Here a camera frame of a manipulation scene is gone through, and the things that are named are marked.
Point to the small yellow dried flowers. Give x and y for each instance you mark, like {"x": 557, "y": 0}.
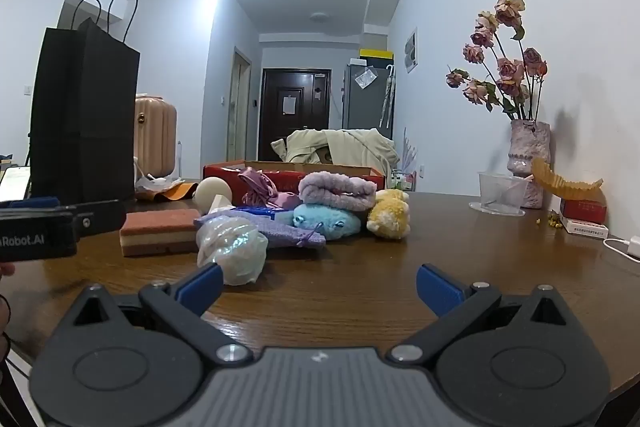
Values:
{"x": 552, "y": 219}

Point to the yellow box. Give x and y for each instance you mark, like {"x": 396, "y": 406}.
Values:
{"x": 376, "y": 55}

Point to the crumpled white tissue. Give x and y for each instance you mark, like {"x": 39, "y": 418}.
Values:
{"x": 150, "y": 183}

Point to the red cardboard box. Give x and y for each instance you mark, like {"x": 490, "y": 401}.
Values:
{"x": 225, "y": 172}

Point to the orange pouch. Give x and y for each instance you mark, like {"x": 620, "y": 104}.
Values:
{"x": 177, "y": 192}

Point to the smartphone with lit screen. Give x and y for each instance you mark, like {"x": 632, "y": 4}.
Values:
{"x": 14, "y": 184}

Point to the small round ceiling lamp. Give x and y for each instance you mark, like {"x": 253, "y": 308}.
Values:
{"x": 320, "y": 17}

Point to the black paper bag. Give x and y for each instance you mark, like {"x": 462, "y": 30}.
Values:
{"x": 85, "y": 117}

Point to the yellow plush toy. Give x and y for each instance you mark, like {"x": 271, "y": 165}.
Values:
{"x": 390, "y": 214}

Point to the yellow wavy paper liner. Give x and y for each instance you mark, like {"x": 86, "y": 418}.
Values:
{"x": 565, "y": 189}

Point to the white paper notice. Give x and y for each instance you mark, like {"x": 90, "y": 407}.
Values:
{"x": 292, "y": 105}

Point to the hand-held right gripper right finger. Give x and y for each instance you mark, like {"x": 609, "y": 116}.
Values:
{"x": 437, "y": 292}

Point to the wall poster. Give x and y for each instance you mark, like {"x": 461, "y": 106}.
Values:
{"x": 411, "y": 51}

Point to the folded clear umbrella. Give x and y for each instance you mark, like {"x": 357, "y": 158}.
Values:
{"x": 387, "y": 97}

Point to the grey refrigerator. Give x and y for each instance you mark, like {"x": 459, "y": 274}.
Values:
{"x": 360, "y": 112}

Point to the white charger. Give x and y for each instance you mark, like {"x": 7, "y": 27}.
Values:
{"x": 634, "y": 246}

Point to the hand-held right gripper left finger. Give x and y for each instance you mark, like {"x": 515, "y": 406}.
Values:
{"x": 202, "y": 283}

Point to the brown chair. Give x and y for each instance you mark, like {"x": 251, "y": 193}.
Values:
{"x": 320, "y": 154}

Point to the small white box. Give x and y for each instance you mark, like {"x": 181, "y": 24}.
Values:
{"x": 585, "y": 229}

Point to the dark brown entrance door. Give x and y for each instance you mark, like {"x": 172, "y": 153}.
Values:
{"x": 272, "y": 132}

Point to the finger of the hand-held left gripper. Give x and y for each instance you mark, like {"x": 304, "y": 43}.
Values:
{"x": 102, "y": 217}
{"x": 35, "y": 202}

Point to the light wooden door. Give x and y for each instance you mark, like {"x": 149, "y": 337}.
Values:
{"x": 241, "y": 107}

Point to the lilac fluffy towel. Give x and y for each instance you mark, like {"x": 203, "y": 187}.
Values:
{"x": 335, "y": 192}

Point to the blue tissue packet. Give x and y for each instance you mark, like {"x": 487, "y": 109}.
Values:
{"x": 260, "y": 212}

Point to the small red box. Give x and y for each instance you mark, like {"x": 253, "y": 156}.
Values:
{"x": 582, "y": 208}

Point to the clear plastic cup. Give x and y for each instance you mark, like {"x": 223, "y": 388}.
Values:
{"x": 500, "y": 192}

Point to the white wall socket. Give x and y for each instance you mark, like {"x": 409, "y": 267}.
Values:
{"x": 421, "y": 172}

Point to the beige round ball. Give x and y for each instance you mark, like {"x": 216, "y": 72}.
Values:
{"x": 210, "y": 193}

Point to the pink suitcase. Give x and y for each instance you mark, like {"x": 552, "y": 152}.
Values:
{"x": 155, "y": 137}

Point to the brown layered sponge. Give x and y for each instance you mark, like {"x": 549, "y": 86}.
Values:
{"x": 157, "y": 232}

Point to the blue plush toy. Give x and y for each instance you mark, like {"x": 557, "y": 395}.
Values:
{"x": 325, "y": 219}

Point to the pink textured vase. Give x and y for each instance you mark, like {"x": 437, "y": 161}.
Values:
{"x": 530, "y": 157}

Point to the beige coat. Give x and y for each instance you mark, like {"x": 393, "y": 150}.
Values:
{"x": 360, "y": 147}

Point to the bunch of dried roses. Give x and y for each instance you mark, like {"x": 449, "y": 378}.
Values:
{"x": 507, "y": 72}

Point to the clear plastic bag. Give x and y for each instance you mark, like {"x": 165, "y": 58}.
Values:
{"x": 232, "y": 249}
{"x": 365, "y": 78}

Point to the clear plastic lid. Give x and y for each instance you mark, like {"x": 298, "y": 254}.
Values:
{"x": 480, "y": 208}

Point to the person's left hand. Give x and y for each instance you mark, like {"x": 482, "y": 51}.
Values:
{"x": 6, "y": 269}

